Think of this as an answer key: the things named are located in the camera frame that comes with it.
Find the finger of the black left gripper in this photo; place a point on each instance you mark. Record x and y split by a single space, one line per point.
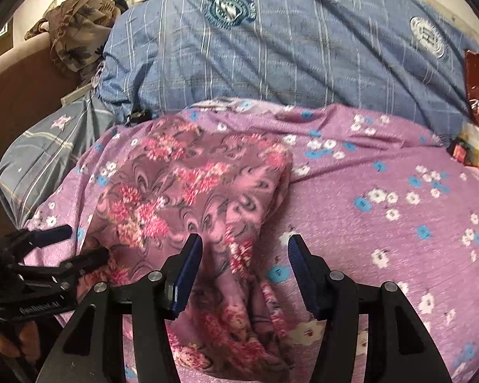
75 267
24 241

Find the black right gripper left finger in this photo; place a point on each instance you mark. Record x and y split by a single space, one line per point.
90 347

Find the maroon floral small garment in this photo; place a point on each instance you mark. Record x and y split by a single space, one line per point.
179 180

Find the left hand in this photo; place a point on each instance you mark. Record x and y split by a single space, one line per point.
27 344

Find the grey striped star pillow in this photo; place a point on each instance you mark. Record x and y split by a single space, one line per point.
37 162

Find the purple floral bedsheet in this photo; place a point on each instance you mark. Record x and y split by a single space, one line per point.
376 196

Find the brown wooden bed headboard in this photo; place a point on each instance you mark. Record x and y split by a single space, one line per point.
31 87

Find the small black object on bed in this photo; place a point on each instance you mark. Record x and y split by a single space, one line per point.
138 116

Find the camouflage patterned cloth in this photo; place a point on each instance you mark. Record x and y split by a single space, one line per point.
78 31

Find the small boxes on bedside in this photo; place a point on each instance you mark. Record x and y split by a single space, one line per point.
465 147

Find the blue plaid quilt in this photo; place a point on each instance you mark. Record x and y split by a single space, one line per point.
400 57

